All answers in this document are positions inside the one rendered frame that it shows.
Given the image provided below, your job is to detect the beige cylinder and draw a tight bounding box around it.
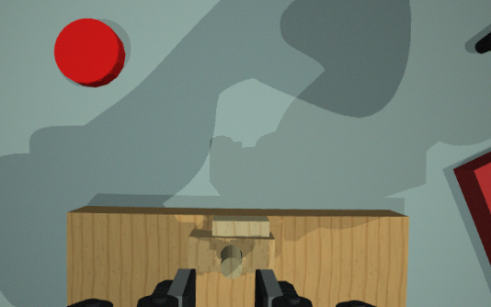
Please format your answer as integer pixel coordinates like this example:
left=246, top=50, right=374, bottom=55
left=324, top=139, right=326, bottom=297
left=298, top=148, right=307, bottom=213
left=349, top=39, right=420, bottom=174
left=221, top=245, right=243, bottom=279

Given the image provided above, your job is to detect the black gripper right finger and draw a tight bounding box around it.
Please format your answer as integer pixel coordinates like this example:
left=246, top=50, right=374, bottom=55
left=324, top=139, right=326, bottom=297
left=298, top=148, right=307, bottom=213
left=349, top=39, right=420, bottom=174
left=255, top=269, right=376, bottom=307

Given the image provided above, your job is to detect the light brown wooden board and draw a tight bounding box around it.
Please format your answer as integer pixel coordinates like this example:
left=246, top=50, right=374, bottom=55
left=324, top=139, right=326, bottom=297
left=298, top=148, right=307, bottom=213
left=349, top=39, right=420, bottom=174
left=67, top=206, right=409, bottom=307

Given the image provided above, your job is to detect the red open tray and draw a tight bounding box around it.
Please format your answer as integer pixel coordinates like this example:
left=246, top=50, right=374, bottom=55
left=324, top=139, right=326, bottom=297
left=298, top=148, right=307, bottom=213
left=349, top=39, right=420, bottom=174
left=453, top=152, right=491, bottom=266

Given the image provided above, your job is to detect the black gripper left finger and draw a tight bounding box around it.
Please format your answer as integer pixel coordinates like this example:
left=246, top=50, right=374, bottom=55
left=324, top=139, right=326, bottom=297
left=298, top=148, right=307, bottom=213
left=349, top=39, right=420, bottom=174
left=66, top=268, right=196, bottom=307

